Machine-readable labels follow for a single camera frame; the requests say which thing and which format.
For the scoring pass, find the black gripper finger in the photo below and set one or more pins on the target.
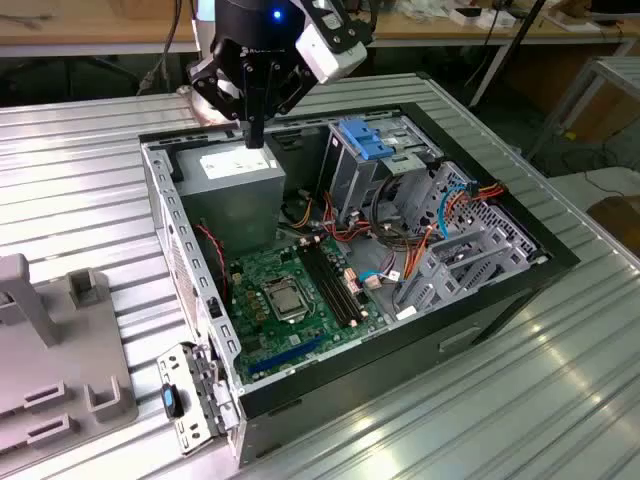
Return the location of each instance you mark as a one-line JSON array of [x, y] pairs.
[[202, 75], [300, 82]]

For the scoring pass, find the grey perforated disk bay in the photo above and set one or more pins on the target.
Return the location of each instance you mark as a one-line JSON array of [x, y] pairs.
[[517, 252]]

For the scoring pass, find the grey metal drive cage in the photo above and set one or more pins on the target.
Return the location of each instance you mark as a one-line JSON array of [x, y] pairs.
[[350, 175]]

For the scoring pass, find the wooden workbench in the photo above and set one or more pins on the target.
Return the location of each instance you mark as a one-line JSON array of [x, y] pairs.
[[100, 25]]

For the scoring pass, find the grey power supply unit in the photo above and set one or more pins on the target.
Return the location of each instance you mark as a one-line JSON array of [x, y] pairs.
[[230, 210]]

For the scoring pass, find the small white box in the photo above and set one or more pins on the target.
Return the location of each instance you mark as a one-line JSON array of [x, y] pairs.
[[465, 19], [495, 21]]

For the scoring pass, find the black RAM slot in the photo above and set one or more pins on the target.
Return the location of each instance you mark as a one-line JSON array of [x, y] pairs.
[[338, 282], [326, 286]]

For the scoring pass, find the silver CPU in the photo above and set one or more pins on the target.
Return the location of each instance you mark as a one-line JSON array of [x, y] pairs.
[[284, 302]]

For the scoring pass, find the green motherboard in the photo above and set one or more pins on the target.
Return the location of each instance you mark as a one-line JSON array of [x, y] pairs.
[[272, 332]]

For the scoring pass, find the blue expansion slot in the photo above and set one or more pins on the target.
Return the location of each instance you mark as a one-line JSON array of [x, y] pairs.
[[285, 356]]

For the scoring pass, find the black open PC case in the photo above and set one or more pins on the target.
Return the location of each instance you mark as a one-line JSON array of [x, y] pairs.
[[400, 370]]

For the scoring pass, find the grey parts rack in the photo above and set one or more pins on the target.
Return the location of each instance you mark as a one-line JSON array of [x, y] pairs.
[[60, 350]]

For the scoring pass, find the black latch with blue button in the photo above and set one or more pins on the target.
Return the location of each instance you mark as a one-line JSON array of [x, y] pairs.
[[169, 400]]

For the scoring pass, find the brown cardboard box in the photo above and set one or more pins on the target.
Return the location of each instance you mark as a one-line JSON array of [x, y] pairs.
[[620, 220]]

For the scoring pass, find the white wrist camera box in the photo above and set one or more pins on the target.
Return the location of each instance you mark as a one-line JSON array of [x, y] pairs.
[[325, 55]]

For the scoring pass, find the blue plastic drive bracket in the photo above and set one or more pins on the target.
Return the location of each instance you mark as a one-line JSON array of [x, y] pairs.
[[365, 140]]

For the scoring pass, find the silver slot retention bracket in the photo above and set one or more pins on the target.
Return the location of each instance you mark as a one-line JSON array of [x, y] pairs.
[[175, 367]]

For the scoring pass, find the aluminium profile frame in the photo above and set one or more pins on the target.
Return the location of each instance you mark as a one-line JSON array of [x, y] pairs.
[[615, 65]]

